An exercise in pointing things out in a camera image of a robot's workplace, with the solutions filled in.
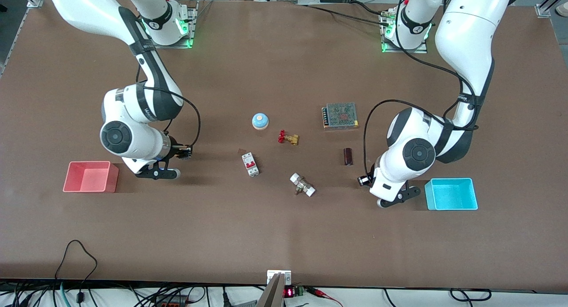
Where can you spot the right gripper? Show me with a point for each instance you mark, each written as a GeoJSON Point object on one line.
{"type": "Point", "coordinates": [181, 151]}

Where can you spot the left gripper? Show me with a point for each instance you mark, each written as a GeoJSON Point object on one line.
{"type": "Point", "coordinates": [368, 179]}

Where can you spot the cyan plastic bin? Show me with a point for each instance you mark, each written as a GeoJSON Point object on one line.
{"type": "Point", "coordinates": [451, 194]}

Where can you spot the pink plastic bin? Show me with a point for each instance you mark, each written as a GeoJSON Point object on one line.
{"type": "Point", "coordinates": [91, 177]}

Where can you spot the dark brown cylinder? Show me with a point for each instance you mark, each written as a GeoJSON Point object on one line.
{"type": "Point", "coordinates": [348, 156]}

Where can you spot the white red circuit breaker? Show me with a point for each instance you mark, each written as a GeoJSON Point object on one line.
{"type": "Point", "coordinates": [250, 164]}

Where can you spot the white metal pipe fitting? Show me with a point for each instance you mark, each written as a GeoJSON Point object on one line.
{"type": "Point", "coordinates": [302, 185]}

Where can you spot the metal mesh power supply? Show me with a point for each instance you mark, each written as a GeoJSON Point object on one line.
{"type": "Point", "coordinates": [340, 115]}

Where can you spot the blue service bell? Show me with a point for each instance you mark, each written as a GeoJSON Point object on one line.
{"type": "Point", "coordinates": [260, 120]}

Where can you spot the red clip lead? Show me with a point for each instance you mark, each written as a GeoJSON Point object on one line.
{"type": "Point", "coordinates": [326, 296]}

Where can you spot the red digit display module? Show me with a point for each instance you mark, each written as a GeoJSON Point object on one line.
{"type": "Point", "coordinates": [289, 292]}

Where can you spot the grey metal bar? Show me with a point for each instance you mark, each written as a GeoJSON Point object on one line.
{"type": "Point", "coordinates": [273, 293]}

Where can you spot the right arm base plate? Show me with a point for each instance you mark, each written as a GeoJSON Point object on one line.
{"type": "Point", "coordinates": [188, 32]}

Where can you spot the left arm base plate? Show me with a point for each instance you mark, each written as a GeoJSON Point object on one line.
{"type": "Point", "coordinates": [386, 47]}

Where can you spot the small metal bracket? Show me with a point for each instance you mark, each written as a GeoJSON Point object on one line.
{"type": "Point", "coordinates": [271, 273]}

